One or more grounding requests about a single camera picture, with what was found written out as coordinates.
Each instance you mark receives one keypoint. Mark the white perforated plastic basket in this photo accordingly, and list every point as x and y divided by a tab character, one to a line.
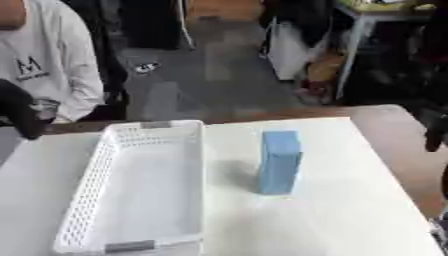
140	186

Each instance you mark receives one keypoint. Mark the white table with metal legs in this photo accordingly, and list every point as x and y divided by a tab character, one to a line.
373	20

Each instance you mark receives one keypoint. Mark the white bag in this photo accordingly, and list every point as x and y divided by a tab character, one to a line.
289	53

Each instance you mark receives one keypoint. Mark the tall blue rectangular box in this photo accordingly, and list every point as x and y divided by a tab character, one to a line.
279	163

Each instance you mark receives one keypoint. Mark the person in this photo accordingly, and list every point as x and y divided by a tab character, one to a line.
46	60

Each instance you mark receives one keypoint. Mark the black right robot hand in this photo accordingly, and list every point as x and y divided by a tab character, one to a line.
436	131

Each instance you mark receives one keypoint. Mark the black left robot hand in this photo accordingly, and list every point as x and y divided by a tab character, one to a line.
18	111

